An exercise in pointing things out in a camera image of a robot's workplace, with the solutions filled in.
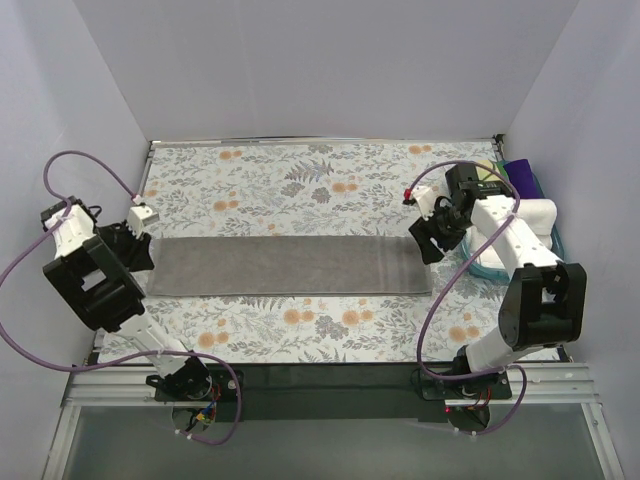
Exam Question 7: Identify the grey terry towel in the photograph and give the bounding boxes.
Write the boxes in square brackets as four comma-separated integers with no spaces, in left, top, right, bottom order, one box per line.
[146,236,432,297]

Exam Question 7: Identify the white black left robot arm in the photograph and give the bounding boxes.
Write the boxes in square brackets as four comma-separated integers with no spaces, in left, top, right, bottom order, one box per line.
[40,197,213,401]

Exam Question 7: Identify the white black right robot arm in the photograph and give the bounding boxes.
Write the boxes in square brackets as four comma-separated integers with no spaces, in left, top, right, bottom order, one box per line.
[403,160,587,398]

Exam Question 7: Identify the teal plastic basket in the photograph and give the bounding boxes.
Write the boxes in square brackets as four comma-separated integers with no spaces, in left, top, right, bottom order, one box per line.
[469,176,565,282]

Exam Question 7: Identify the yellow green rolled towel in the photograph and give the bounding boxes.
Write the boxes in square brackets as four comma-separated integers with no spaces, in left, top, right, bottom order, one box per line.
[476,159,508,182]

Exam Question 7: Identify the purple rolled towel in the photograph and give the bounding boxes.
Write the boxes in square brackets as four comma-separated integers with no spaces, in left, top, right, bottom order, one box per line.
[503,159,544,199]

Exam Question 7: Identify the white folded towel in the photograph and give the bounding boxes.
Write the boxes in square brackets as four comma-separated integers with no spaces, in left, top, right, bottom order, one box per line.
[466,195,560,276]

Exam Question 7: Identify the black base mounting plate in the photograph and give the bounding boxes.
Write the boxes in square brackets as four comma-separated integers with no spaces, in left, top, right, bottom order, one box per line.
[154,363,513,424]

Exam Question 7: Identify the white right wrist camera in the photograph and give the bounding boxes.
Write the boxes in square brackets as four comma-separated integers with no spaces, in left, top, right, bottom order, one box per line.
[403,186,439,219]

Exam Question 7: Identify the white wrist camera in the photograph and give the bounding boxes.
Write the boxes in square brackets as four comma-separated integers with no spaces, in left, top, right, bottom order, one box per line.
[403,186,439,219]
[126,205,159,238]

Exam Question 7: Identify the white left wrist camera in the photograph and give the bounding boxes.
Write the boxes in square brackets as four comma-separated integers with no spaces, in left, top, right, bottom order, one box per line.
[126,205,159,238]

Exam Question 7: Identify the aluminium frame rail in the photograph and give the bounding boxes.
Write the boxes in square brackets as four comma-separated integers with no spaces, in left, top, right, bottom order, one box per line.
[64,362,599,406]

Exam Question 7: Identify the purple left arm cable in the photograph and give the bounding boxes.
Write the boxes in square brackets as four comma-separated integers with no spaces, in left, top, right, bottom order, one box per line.
[0,149,244,446]

